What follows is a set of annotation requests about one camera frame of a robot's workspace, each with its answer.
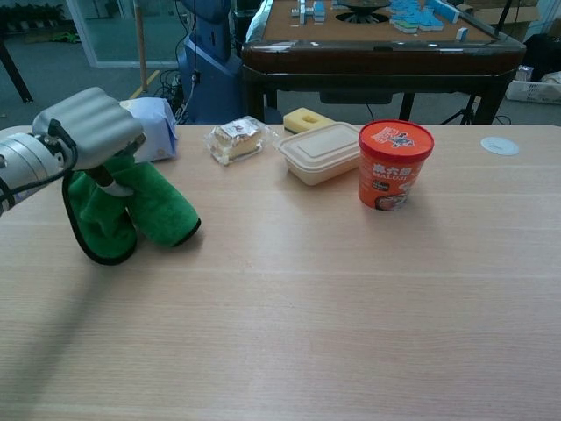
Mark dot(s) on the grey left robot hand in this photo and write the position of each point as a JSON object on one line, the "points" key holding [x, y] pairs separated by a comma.
{"points": [[96, 127]]}

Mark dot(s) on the green microfibre cloth black trim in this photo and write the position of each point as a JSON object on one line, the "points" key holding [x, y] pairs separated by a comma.
{"points": [[158, 206]]}

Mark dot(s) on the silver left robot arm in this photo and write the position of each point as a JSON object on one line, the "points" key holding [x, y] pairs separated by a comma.
{"points": [[26, 162]]}

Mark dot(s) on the blue white tissue pack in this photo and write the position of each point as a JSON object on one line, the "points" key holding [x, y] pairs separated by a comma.
{"points": [[158, 131]]}

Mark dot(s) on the wooden pole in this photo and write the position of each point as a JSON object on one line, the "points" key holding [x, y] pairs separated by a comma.
{"points": [[141, 44]]}

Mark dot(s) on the black table leg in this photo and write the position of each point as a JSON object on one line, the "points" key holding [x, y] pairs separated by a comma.
{"points": [[15, 74]]}

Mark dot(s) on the blue machine base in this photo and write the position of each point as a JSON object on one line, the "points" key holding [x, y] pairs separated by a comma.
{"points": [[210, 79]]}

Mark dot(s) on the plastic wrapped cake slice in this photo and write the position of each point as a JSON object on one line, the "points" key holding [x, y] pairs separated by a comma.
{"points": [[236, 140]]}

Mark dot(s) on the yellow sponge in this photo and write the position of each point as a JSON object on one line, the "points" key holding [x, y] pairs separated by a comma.
{"points": [[300, 119]]}

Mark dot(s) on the beige lidded food container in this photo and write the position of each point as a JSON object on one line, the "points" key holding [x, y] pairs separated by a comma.
{"points": [[315, 153]]}

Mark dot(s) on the dark wooden mahjong table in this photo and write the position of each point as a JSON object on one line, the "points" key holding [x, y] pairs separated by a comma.
{"points": [[372, 57]]}

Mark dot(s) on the orange instant noodle cup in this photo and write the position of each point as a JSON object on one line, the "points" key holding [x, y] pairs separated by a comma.
{"points": [[390, 175]]}

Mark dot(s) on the black tripod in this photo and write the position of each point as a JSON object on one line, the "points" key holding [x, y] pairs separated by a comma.
{"points": [[465, 112]]}

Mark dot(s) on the single blue mahjong tile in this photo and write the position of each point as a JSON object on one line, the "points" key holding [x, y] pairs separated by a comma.
{"points": [[461, 33]]}

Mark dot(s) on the grey round table grommet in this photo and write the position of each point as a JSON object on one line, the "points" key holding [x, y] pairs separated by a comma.
{"points": [[499, 146]]}

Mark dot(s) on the white plastic crate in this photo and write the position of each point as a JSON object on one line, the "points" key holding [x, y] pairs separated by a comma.
{"points": [[532, 92]]}

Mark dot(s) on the cardboard box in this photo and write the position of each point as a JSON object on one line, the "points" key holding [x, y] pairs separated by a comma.
{"points": [[519, 13]]}

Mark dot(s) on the black bag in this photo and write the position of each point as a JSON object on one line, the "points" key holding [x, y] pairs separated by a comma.
{"points": [[543, 57]]}

